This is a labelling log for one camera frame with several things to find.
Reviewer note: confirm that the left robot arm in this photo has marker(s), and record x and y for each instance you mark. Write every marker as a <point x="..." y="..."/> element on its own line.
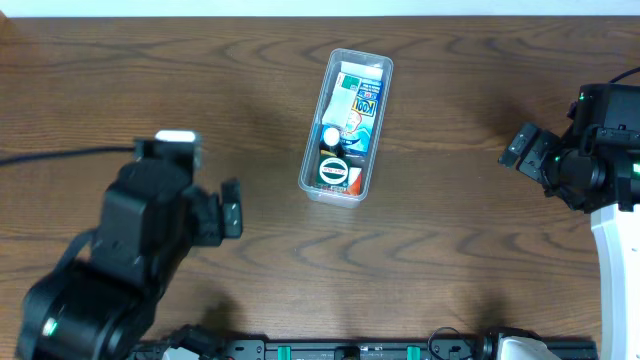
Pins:
<point x="101" y="297"/>

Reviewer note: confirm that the clear plastic container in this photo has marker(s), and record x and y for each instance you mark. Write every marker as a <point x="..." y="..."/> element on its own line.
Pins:
<point x="366" y="66"/>

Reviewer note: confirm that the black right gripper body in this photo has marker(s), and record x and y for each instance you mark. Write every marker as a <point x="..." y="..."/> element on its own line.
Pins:
<point x="530" y="151"/>

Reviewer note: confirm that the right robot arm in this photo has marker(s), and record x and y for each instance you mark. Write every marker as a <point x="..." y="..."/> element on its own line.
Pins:
<point x="615" y="228"/>

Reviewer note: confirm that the dark cough syrup bottle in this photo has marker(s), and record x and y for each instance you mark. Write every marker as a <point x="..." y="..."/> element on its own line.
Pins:
<point x="331" y="142"/>

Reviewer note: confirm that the white green medicine box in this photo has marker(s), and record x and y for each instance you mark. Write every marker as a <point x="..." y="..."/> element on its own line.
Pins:
<point x="341" y="101"/>

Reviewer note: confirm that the blue cooling patch packet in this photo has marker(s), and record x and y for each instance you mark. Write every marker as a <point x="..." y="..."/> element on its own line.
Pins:
<point x="356" y="137"/>

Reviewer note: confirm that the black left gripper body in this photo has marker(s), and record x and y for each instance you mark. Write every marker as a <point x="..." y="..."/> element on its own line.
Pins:
<point x="230" y="211"/>

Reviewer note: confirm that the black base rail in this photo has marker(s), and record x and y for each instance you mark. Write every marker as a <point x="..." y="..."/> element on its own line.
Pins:
<point x="194" y="342"/>

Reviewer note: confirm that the green Zam-Buk box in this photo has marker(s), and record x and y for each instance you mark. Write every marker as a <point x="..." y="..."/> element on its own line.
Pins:
<point x="332" y="171"/>

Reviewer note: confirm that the red Panadol box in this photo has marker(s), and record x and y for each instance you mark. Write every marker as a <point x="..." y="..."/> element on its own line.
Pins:
<point x="352" y="187"/>

